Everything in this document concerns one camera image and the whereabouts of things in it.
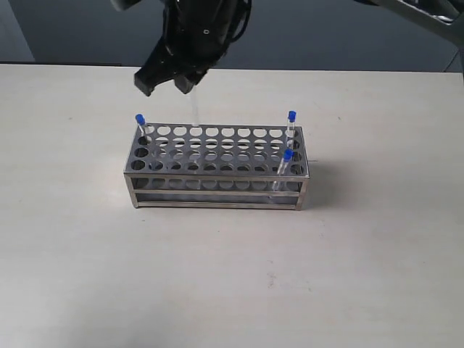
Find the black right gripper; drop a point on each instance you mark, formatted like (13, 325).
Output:
(196, 34)

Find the dark grey Piper robot arm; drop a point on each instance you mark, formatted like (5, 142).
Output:
(444, 18)

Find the stainless steel test tube rack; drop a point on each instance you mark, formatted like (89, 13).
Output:
(217, 166)

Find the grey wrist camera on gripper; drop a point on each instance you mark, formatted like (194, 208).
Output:
(122, 5)

